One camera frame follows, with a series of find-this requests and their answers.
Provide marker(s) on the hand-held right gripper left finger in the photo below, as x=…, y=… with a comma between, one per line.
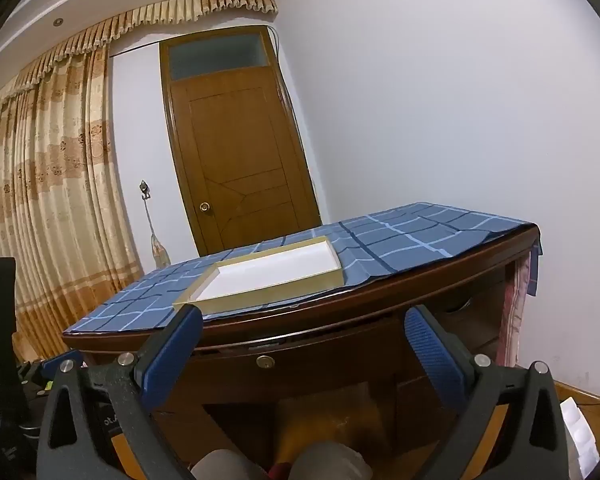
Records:
x=170, y=355

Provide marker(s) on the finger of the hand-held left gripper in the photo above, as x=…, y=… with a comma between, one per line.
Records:
x=50, y=364

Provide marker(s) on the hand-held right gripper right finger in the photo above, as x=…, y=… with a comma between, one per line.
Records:
x=437, y=355

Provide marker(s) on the shallow cardboard tray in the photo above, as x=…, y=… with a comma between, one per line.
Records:
x=270, y=270

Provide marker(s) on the wide desk drawer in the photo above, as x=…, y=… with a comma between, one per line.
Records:
x=305, y=375

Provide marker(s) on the small side drawer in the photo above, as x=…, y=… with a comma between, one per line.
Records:
x=475, y=310

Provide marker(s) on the round metal drawer lock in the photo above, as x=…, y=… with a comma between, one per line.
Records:
x=265, y=361

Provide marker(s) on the pink patterned cloth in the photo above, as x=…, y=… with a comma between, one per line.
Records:
x=512, y=310

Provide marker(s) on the beige curtain tassel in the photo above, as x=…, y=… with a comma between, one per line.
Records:
x=160, y=252

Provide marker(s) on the beige patterned curtain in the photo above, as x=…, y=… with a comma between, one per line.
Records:
x=45, y=200

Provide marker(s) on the blue checked tablecloth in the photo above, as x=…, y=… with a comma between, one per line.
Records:
x=405, y=245

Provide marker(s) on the dark wooden desk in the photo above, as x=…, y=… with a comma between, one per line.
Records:
x=330, y=310

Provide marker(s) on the person's left leg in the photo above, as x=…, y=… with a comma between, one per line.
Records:
x=225, y=467

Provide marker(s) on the person's leg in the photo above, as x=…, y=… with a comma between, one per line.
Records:
x=225, y=467
x=330, y=460

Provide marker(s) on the person's right leg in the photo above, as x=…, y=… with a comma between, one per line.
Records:
x=330, y=460

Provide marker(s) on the brass door knob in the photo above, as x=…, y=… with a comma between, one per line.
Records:
x=205, y=206

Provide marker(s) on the brown wooden door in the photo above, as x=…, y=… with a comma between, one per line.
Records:
x=230, y=150

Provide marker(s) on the frosted transom window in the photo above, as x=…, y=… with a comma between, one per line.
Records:
x=215, y=55

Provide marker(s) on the pleated curtain valance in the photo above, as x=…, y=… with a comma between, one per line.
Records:
x=180, y=10

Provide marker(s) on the metal wall hook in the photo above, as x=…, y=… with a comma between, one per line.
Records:
x=144, y=187

